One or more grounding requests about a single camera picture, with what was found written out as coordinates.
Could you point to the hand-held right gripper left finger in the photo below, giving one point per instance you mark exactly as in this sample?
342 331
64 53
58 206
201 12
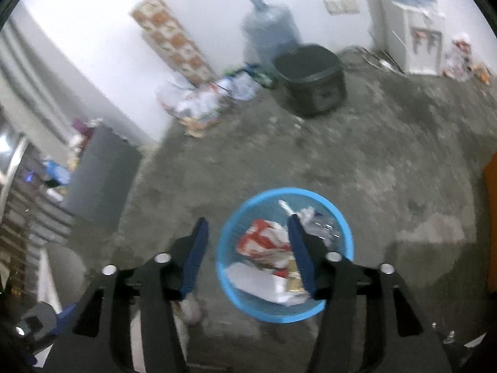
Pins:
192 264

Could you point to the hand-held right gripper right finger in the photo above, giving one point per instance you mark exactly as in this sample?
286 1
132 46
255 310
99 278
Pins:
303 256

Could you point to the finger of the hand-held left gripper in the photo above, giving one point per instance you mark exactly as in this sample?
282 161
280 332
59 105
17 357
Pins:
65 318

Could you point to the yellow snack packet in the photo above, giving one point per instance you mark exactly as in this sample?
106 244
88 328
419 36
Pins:
294 276

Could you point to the clear plastic bag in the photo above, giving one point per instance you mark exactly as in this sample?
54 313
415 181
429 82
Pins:
322 227

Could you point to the red and white paper bag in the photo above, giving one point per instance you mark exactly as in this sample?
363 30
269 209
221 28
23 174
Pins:
260 237

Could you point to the blue plastic mesh basket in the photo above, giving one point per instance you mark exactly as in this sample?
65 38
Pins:
252 307

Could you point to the crumpled tissue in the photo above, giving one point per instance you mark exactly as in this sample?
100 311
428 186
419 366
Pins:
192 312

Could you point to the white paper sheet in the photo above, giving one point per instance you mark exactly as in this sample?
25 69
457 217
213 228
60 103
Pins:
252 279

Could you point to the metal balcony railing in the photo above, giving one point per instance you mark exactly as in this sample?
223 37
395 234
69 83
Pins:
27 217

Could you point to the grey cabinet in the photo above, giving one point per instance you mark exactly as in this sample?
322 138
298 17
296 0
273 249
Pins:
101 175

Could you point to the pile of plastic bags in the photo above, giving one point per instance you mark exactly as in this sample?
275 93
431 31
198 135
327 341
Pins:
209 97

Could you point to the black rice cooker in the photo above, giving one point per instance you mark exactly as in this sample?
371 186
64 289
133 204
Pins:
310 79

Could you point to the orange wooden furniture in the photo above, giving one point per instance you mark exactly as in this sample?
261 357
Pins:
491 225

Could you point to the floral patterned board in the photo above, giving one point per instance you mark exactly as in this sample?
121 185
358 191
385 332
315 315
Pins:
174 39

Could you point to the large clear water jug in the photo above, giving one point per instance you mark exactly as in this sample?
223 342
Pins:
270 27

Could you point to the white water dispenser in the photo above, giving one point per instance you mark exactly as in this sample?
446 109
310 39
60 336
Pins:
403 27

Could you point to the white plastic bag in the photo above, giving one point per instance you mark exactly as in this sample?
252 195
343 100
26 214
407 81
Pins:
458 58

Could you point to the wall socket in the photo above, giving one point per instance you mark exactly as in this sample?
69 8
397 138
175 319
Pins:
341 6

